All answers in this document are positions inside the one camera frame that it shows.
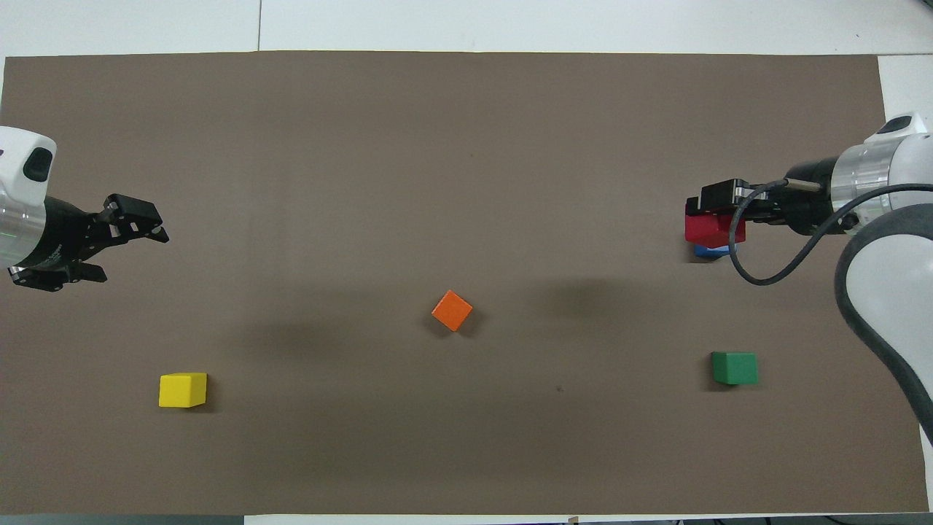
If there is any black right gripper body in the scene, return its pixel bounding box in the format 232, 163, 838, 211
745, 155, 839, 237

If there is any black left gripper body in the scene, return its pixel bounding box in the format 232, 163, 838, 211
20, 197, 119, 274

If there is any red wooden block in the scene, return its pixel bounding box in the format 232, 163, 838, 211
684, 211, 748, 251

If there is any yellow wooden block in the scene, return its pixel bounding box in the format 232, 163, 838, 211
158, 372, 208, 409

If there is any green wooden block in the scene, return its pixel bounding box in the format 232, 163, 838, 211
711, 351, 759, 386

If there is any orange wooden block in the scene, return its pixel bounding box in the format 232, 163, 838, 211
431, 289, 474, 333

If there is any brown paper mat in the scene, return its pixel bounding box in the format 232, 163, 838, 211
0, 50, 930, 517

